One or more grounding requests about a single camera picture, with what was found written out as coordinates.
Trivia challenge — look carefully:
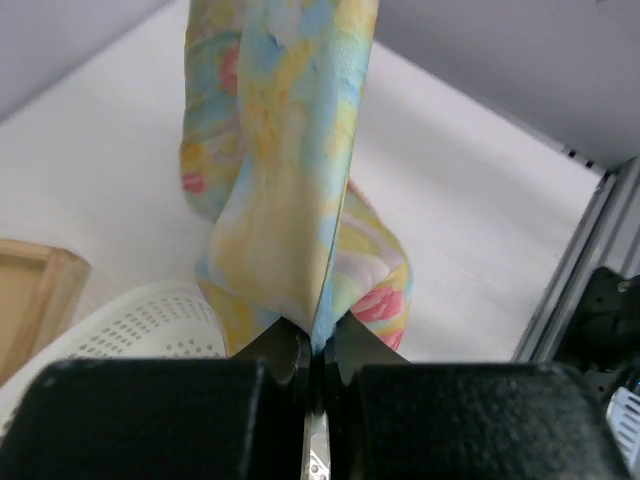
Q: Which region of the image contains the floral pastel skirt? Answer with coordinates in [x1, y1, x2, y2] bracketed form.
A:
[180, 0, 413, 355]

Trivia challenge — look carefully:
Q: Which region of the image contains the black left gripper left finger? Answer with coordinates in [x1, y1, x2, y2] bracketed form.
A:
[1, 320, 311, 479]

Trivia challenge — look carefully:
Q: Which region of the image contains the wooden clothes rack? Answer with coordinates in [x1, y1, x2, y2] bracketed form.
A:
[1, 239, 91, 383]

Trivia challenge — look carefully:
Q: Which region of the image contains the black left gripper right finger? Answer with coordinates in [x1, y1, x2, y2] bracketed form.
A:
[323, 315, 630, 479]

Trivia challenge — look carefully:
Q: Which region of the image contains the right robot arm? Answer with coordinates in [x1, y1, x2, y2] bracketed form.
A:
[553, 267, 639, 475]

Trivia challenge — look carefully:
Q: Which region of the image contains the white perforated plastic basket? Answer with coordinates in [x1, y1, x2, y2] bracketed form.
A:
[1, 282, 225, 435]

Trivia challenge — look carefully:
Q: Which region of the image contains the aluminium rail frame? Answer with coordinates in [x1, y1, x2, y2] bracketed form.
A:
[512, 158, 639, 362]

